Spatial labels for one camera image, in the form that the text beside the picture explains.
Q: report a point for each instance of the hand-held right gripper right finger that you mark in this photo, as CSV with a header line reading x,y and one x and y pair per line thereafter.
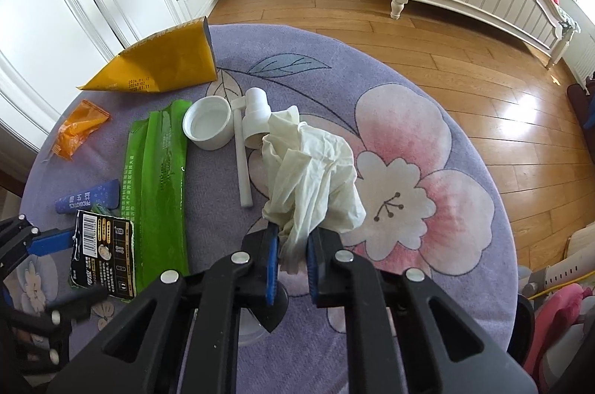
x,y
312,273

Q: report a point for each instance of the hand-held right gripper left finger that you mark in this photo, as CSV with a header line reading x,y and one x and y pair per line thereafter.
x,y
272,273

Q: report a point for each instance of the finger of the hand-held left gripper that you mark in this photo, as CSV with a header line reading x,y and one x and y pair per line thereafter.
x,y
56,336
51,244

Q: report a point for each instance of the black barcode packet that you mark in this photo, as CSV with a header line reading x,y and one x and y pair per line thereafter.
x,y
104,254

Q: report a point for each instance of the blue sachet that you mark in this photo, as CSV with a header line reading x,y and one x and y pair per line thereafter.
x,y
88,196

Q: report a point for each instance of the white tissue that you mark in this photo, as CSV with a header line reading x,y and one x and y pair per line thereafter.
x,y
316,170

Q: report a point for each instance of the green packet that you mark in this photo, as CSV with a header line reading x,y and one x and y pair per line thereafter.
x,y
158,189

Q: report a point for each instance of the orange wrapper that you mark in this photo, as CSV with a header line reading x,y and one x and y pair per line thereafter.
x,y
79,126

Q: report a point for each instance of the white round cap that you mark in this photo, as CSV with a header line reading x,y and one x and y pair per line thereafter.
x,y
209,129

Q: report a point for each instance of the white spray nozzle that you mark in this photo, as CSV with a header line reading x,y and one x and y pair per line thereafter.
x,y
255,110

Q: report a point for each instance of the yellow packet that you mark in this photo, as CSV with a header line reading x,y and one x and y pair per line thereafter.
x,y
162,59

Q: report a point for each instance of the small black piece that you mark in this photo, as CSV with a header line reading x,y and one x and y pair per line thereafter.
x,y
272,310

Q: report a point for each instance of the round table floral cloth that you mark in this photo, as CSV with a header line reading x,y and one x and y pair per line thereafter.
x,y
372,73

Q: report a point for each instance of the pink cushion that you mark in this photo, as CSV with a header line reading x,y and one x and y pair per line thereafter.
x,y
558,315

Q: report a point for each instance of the white adjustable desk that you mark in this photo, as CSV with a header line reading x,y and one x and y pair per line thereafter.
x,y
571,271

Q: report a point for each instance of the dark maroon armchair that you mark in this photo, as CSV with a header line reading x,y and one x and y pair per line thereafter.
x,y
581,105

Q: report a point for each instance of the white radiator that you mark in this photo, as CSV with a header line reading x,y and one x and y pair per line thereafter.
x,y
583,59

